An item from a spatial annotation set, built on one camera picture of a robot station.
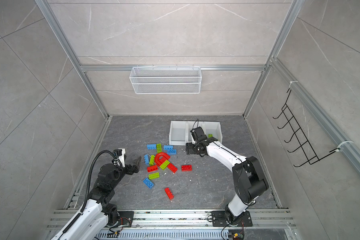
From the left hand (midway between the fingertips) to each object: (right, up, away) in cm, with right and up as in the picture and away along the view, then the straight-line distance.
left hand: (132, 153), depth 81 cm
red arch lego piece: (+14, -5, +15) cm, 21 cm away
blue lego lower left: (+8, -18, +4) cm, 20 cm away
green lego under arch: (+17, -9, +10) cm, 21 cm away
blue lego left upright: (+5, -6, +12) cm, 14 cm away
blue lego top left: (+7, +2, +17) cm, 19 cm away
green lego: (+41, +11, -12) cm, 44 cm away
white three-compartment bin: (+26, +12, +24) cm, 37 cm away
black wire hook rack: (+81, +13, -13) cm, 83 cm away
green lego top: (+12, +1, +18) cm, 21 cm away
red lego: (+9, -11, +9) cm, 17 cm away
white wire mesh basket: (+16, +47, +20) cm, 54 cm away
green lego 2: (+8, -7, +11) cm, 16 cm away
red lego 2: (+22, -11, +9) cm, 26 cm away
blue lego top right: (+20, -2, +17) cm, 26 cm away
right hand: (+33, +2, +11) cm, 35 cm away
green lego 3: (+10, -15, +7) cm, 19 cm away
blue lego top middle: (+18, +1, +17) cm, 25 cm away
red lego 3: (+30, -11, +9) cm, 33 cm away
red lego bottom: (+21, -22, -1) cm, 30 cm away
